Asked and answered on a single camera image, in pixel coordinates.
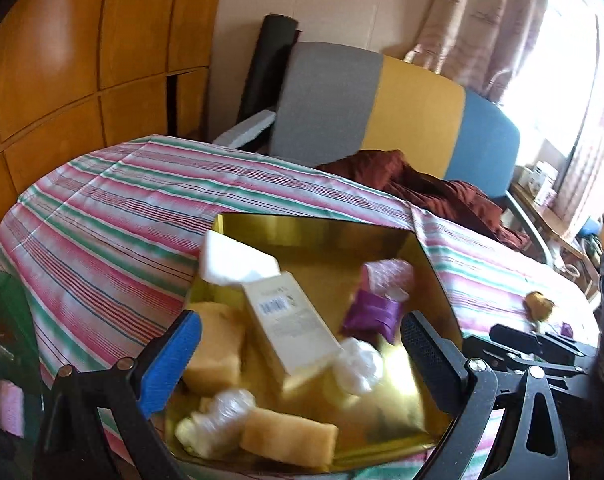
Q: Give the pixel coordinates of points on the bright window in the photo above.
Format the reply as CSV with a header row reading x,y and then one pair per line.
x,y
546,85

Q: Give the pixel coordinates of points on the plastic-wrapped bread toy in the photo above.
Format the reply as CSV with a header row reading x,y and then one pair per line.
x,y
217,410

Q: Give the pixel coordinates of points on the grey yellow blue chair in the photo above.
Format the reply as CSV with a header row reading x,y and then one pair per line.
x,y
416,110

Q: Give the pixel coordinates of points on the green plastic container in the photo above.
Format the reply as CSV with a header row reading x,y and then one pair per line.
x,y
12,310

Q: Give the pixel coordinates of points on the long white foam board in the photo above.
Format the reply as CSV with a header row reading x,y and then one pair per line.
x,y
247,130

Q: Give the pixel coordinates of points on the gold tin box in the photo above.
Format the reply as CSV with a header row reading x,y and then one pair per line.
x,y
307,245

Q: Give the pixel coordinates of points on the blue object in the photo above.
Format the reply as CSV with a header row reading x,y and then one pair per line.
x,y
591,226

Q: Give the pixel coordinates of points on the small purple item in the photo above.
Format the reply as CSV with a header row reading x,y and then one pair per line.
x,y
567,330

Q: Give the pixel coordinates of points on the small brown lump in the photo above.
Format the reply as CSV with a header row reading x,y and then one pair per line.
x,y
539,305

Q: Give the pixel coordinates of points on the white blue carton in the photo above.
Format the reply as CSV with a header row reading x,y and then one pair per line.
x,y
544,177

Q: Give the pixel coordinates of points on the beige patterned curtain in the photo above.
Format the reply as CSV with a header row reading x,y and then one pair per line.
x,y
481,20
591,160

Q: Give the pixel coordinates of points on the white plastic wrap ball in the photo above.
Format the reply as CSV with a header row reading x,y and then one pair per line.
x,y
357,365

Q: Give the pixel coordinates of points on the cream cardboard box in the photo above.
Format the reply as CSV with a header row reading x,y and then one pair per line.
x,y
287,325

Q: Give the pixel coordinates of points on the wooden side table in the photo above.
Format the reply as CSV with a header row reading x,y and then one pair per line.
x,y
551,220

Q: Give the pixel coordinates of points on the purple packet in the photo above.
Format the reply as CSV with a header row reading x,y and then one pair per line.
x,y
371,315

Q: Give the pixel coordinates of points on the small white box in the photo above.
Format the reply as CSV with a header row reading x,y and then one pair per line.
x,y
524,176

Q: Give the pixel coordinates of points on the striped pink green cloth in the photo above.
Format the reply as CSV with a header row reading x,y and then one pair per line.
x,y
107,235

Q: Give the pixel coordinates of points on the wooden wardrobe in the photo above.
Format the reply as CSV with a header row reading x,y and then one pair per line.
x,y
82,60

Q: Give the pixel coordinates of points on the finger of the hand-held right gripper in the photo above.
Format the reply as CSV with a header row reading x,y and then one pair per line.
x,y
531,342
571,375

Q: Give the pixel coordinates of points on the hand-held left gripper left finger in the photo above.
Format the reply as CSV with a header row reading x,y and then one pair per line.
x,y
174,360

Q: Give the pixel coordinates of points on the pink fluffy item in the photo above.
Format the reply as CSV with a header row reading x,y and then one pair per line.
x,y
9,407

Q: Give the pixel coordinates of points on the pink bubble wrap bundle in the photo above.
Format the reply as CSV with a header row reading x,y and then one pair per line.
x,y
386,275

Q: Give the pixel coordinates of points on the white sponge block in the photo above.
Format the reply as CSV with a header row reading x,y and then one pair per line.
x,y
232,257

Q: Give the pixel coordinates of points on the black rolled mat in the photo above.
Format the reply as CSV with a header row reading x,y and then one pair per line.
x,y
269,60

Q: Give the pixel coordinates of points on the yellow sponge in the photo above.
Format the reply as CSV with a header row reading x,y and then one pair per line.
x,y
214,345
287,435

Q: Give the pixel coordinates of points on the maroon quilted cloth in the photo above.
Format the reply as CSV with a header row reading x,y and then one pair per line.
x,y
431,190

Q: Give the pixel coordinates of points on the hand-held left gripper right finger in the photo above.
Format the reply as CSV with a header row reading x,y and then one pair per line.
x,y
426,360

